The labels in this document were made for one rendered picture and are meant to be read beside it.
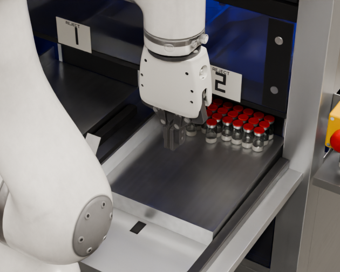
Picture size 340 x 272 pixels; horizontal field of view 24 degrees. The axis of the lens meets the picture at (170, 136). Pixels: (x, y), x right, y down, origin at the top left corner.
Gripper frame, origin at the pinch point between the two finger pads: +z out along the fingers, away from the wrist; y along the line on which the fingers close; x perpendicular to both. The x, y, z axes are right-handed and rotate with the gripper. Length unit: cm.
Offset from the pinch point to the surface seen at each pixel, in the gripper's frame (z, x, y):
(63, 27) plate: 7, -28, 43
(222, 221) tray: 19.2, -5.5, -6.2
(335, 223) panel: 52, -50, -13
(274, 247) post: 44, -28, -7
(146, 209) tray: 19.8, -1.9, 6.6
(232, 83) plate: 7.9, -27.9, 4.5
